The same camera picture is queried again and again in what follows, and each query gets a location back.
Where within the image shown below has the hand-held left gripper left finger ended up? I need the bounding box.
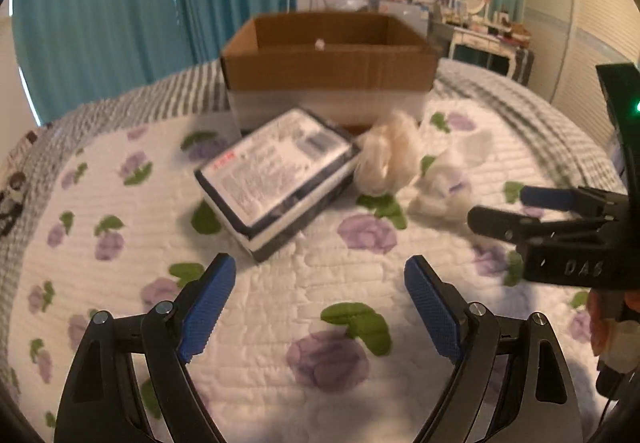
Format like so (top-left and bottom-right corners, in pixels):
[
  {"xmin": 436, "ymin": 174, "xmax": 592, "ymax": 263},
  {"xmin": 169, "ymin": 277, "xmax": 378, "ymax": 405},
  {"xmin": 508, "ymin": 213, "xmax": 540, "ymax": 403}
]
[{"xmin": 54, "ymin": 253, "xmax": 237, "ymax": 443}]

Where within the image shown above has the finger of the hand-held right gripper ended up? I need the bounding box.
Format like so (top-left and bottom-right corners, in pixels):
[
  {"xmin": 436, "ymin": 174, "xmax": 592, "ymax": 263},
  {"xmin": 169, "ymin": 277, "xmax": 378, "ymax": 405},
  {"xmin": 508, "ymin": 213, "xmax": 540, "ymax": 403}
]
[
  {"xmin": 519, "ymin": 185, "xmax": 628, "ymax": 214},
  {"xmin": 467, "ymin": 205, "xmax": 608, "ymax": 251}
]

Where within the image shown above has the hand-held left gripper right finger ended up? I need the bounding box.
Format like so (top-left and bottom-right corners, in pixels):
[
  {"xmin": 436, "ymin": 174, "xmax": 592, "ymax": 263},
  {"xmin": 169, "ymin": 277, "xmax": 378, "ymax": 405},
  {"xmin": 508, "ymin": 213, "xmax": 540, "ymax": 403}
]
[{"xmin": 404, "ymin": 254, "xmax": 585, "ymax": 443}]

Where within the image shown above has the clear plastic item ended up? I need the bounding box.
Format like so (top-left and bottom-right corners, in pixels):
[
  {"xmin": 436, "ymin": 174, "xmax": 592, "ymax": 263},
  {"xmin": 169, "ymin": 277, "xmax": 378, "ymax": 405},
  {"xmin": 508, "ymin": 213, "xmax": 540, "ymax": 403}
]
[{"xmin": 409, "ymin": 130, "xmax": 496, "ymax": 222}]

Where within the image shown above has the cream fluffy soft bundle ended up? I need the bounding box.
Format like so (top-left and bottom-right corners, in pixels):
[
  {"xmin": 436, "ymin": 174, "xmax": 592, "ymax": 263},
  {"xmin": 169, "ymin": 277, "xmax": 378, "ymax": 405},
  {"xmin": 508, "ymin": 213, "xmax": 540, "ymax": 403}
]
[{"xmin": 354, "ymin": 110, "xmax": 424, "ymax": 196}]

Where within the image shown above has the plastic-wrapped tissue pack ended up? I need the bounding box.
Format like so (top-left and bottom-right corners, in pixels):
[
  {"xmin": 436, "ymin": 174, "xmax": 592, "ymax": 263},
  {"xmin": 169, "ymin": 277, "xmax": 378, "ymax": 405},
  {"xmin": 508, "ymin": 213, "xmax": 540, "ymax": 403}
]
[{"xmin": 194, "ymin": 108, "xmax": 362, "ymax": 264}]

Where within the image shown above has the brown cardboard box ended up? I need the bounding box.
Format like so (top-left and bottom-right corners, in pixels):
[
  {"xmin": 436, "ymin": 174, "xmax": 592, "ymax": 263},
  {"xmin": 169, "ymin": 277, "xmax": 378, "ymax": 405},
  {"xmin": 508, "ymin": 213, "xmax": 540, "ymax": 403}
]
[{"xmin": 220, "ymin": 12, "xmax": 441, "ymax": 134}]

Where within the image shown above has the person's right hand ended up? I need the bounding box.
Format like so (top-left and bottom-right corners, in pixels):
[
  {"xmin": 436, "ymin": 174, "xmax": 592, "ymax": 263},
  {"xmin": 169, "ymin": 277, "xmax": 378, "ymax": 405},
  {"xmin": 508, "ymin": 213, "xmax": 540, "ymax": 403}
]
[{"xmin": 587, "ymin": 290, "xmax": 632, "ymax": 370}]

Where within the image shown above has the floral quilted blanket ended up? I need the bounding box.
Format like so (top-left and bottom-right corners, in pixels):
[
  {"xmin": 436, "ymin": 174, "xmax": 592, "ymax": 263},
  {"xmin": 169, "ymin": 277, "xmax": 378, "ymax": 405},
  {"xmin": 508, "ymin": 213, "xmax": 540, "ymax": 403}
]
[{"xmin": 10, "ymin": 98, "xmax": 632, "ymax": 443}]

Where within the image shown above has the white dressing table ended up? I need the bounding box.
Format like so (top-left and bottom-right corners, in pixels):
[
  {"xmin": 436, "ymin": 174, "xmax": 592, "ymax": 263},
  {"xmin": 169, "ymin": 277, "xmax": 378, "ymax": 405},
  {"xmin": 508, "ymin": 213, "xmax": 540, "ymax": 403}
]
[{"xmin": 447, "ymin": 20, "xmax": 536, "ymax": 84}]

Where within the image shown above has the group of cosmetics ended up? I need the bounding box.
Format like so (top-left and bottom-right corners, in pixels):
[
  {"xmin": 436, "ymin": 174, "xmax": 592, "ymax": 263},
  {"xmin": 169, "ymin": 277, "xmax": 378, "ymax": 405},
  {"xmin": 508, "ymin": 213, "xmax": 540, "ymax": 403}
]
[{"xmin": 492, "ymin": 10, "xmax": 532, "ymax": 44}]

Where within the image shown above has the beige wardrobe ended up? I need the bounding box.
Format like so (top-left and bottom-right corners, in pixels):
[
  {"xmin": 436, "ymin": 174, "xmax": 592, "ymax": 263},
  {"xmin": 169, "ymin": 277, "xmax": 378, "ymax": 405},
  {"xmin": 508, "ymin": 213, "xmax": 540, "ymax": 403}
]
[{"xmin": 522, "ymin": 0, "xmax": 640, "ymax": 120}]

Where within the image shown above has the floral quilted bedspread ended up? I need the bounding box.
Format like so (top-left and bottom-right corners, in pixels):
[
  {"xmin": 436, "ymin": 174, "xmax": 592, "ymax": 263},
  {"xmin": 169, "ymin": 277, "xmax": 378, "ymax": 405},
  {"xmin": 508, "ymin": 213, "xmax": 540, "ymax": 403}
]
[{"xmin": 0, "ymin": 57, "xmax": 628, "ymax": 424}]

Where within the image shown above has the printed cloth with figures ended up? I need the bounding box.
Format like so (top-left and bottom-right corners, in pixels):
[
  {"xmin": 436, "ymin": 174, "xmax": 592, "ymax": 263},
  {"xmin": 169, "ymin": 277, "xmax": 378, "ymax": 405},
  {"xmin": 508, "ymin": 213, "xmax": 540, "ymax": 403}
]
[{"xmin": 0, "ymin": 128, "xmax": 40, "ymax": 238}]

